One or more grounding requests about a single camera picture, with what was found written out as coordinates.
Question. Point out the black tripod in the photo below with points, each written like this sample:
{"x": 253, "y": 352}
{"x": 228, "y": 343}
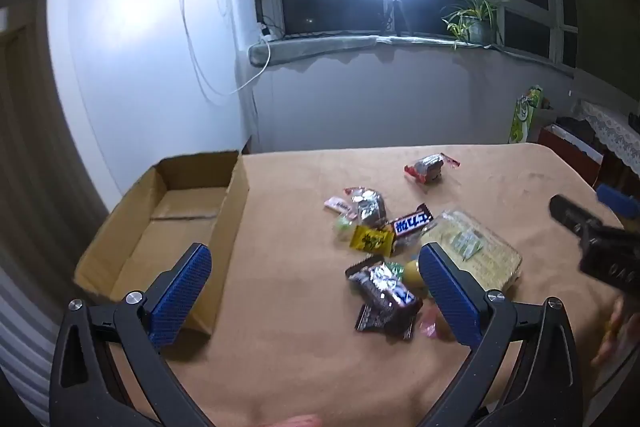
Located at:
{"x": 397, "y": 9}

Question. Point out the brown chocolate bar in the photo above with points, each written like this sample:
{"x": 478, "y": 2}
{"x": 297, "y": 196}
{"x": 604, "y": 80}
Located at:
{"x": 411, "y": 222}

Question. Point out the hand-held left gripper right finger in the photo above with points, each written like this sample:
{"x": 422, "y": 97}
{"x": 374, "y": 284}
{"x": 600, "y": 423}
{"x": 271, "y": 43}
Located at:
{"x": 447, "y": 292}

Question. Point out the clear noodle package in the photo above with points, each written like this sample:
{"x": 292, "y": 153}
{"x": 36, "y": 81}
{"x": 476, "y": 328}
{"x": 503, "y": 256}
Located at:
{"x": 475, "y": 252}

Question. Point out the yellow candy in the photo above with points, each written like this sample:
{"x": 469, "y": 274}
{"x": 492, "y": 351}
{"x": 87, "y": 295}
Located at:
{"x": 414, "y": 276}

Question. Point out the power strip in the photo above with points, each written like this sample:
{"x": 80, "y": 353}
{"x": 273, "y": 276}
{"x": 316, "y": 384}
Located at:
{"x": 265, "y": 30}

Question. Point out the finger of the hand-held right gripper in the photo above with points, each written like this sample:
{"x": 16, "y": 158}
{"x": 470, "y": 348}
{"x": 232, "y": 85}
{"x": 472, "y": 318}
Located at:
{"x": 617, "y": 199}
{"x": 570, "y": 212}

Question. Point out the cardboard box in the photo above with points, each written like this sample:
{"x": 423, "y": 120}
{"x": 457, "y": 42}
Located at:
{"x": 165, "y": 227}

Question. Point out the white lace cloth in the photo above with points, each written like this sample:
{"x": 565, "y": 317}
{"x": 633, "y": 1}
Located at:
{"x": 612, "y": 132}

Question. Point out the tan table cloth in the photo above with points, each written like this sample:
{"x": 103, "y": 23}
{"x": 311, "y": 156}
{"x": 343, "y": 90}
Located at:
{"x": 300, "y": 357}

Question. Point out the grey rolled cloth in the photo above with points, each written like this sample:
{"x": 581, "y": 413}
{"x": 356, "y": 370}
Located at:
{"x": 310, "y": 49}

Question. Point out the clear packet dark snack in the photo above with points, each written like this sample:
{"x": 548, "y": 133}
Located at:
{"x": 431, "y": 167}
{"x": 367, "y": 203}

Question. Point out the potted spider plant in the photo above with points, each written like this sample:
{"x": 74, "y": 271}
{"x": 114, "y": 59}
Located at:
{"x": 475, "y": 24}

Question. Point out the green candy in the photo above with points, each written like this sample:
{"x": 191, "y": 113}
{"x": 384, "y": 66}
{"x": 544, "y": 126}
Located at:
{"x": 344, "y": 227}

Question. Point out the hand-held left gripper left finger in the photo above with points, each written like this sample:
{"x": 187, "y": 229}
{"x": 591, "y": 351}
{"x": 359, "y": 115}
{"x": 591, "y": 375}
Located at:
{"x": 180, "y": 297}

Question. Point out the person's right hand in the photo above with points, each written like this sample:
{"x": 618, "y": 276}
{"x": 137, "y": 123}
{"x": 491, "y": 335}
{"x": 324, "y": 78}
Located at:
{"x": 612, "y": 332}

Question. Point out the yellow snack packet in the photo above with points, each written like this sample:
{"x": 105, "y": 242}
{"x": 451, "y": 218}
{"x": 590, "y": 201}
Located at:
{"x": 372, "y": 241}

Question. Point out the green printed bag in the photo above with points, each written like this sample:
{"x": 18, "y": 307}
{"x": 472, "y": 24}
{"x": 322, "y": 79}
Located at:
{"x": 525, "y": 117}

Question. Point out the pink white snack packet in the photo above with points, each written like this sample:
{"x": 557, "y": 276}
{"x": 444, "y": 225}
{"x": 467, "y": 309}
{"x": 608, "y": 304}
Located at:
{"x": 339, "y": 205}

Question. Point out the pink candy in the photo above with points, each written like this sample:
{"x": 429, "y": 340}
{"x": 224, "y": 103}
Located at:
{"x": 431, "y": 326}

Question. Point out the black foil snack packet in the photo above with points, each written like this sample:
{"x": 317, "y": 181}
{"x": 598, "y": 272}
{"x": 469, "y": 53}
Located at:
{"x": 382, "y": 284}

